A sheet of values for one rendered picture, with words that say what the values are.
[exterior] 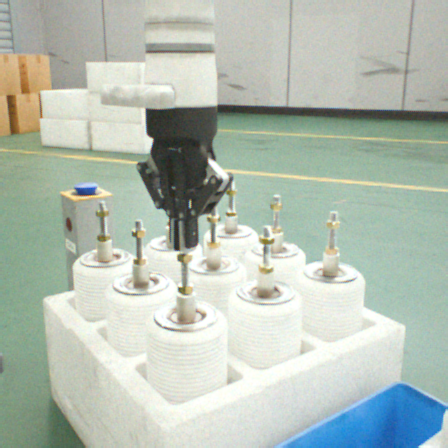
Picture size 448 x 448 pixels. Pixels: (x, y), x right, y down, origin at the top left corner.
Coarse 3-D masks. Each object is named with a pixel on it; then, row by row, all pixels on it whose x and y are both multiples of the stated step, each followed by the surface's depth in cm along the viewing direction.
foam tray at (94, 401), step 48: (48, 336) 85; (96, 336) 73; (384, 336) 73; (96, 384) 70; (144, 384) 62; (240, 384) 62; (288, 384) 64; (336, 384) 69; (384, 384) 76; (96, 432) 73; (144, 432) 59; (192, 432) 57; (240, 432) 61; (288, 432) 66
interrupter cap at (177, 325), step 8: (168, 304) 65; (200, 304) 65; (208, 304) 65; (160, 312) 63; (168, 312) 63; (200, 312) 63; (208, 312) 63; (216, 312) 63; (160, 320) 61; (168, 320) 61; (176, 320) 62; (192, 320) 62; (200, 320) 61; (208, 320) 61; (216, 320) 61; (168, 328) 59; (176, 328) 59; (184, 328) 59; (192, 328) 59; (200, 328) 59
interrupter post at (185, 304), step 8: (176, 296) 61; (184, 296) 61; (192, 296) 61; (176, 304) 62; (184, 304) 61; (192, 304) 61; (176, 312) 62; (184, 312) 61; (192, 312) 62; (184, 320) 62
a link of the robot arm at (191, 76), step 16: (160, 64) 52; (176, 64) 51; (192, 64) 52; (208, 64) 53; (144, 80) 54; (160, 80) 52; (176, 80) 52; (192, 80) 52; (208, 80) 53; (112, 96) 51; (128, 96) 50; (144, 96) 48; (160, 96) 48; (176, 96) 52; (192, 96) 52; (208, 96) 53
